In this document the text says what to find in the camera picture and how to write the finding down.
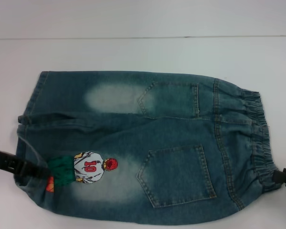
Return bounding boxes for blue denim shorts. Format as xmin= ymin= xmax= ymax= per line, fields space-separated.
xmin=15 ymin=70 xmax=286 ymax=224

